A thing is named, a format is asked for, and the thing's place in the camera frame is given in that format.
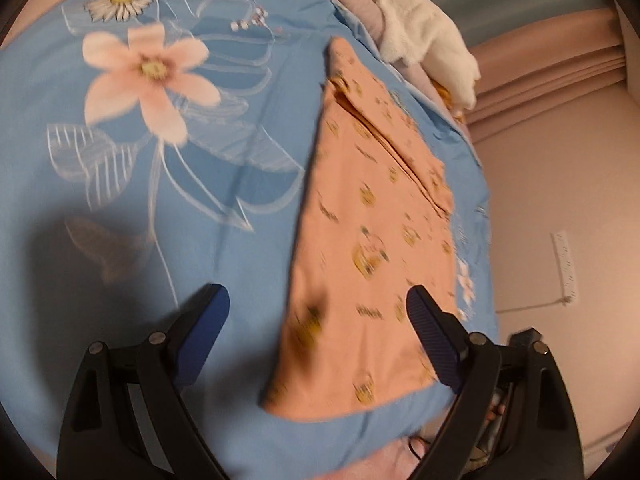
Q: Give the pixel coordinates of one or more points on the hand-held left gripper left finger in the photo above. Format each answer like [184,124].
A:
[202,332]

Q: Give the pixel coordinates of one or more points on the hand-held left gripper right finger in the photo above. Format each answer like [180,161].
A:
[435,340]

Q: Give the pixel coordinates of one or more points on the orange printed small garment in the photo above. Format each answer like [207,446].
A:
[370,240]

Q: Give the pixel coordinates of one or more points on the white power strip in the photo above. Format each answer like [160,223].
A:
[565,266]

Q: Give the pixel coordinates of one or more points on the blue floral bed sheet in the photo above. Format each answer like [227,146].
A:
[150,170]

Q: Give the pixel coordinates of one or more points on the white plush blanket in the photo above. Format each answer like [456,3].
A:
[425,30]

